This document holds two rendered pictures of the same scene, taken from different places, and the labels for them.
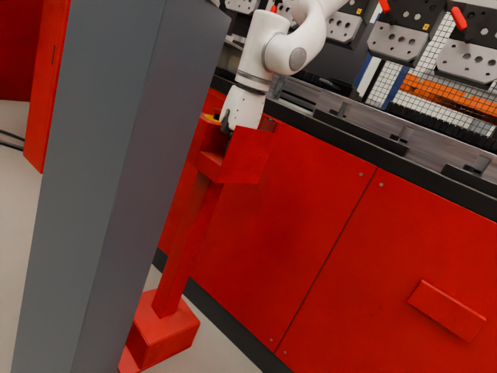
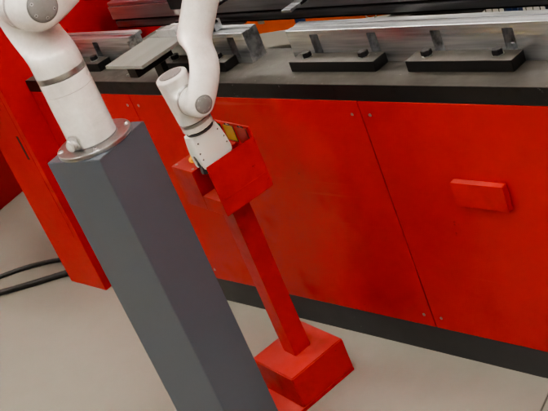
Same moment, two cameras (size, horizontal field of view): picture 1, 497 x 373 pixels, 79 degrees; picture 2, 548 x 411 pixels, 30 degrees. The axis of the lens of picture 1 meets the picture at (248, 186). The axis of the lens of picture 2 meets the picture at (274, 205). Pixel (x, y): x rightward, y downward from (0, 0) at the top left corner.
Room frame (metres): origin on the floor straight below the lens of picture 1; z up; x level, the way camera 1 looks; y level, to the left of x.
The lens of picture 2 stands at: (-1.43, -1.02, 1.81)
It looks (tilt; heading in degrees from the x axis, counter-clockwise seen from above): 26 degrees down; 24
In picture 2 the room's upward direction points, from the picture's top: 23 degrees counter-clockwise
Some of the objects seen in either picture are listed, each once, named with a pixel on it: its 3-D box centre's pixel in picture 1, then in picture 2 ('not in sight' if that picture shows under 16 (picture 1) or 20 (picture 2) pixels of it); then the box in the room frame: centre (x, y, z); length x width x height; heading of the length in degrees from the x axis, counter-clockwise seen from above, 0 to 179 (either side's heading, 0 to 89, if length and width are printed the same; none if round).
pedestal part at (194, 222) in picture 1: (186, 245); (265, 274); (0.81, 0.11, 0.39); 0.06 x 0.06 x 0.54; 53
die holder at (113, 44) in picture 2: not in sight; (96, 47); (1.58, 0.74, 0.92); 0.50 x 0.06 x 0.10; 61
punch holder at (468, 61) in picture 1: (478, 48); not in sight; (0.94, -0.42, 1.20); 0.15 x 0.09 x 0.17; 61
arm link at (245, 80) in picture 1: (253, 81); (196, 121); (0.76, 0.08, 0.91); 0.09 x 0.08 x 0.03; 143
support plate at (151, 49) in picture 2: (213, 37); (155, 46); (1.19, 0.33, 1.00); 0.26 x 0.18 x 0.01; 151
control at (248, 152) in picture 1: (225, 137); (218, 165); (0.81, 0.11, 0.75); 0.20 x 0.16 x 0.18; 53
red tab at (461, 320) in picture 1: (444, 309); (480, 195); (0.68, -0.57, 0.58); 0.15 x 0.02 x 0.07; 61
